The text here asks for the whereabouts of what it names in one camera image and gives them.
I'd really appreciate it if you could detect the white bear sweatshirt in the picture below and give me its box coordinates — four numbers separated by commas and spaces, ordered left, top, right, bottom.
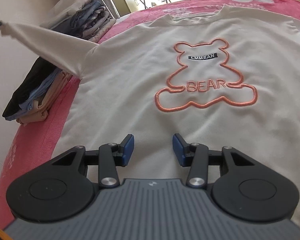
0, 4, 300, 190

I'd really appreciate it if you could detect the near folded clothes stack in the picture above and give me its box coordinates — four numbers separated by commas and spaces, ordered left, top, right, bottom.
2, 57, 72, 124

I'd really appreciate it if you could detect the folded clothes stack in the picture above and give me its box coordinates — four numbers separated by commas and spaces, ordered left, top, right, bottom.
40, 0, 116, 43
2, 57, 72, 124

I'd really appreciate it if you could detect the far folded clothes stack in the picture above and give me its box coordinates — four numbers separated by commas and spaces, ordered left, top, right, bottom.
40, 0, 116, 43

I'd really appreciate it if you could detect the pink floral bed blanket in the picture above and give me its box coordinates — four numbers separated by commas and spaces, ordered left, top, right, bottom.
0, 0, 300, 228

